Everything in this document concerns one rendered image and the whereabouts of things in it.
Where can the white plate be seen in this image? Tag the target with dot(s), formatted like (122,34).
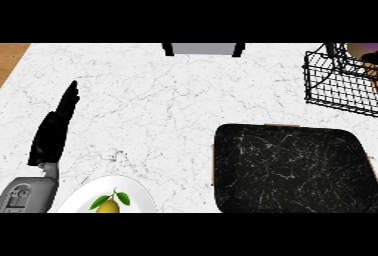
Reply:
(132,196)

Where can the yellow lemon with green leaves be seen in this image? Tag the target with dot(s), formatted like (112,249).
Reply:
(109,204)

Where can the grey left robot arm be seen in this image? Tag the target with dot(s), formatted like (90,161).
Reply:
(29,195)

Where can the black marbled tray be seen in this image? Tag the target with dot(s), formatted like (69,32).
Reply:
(289,170)

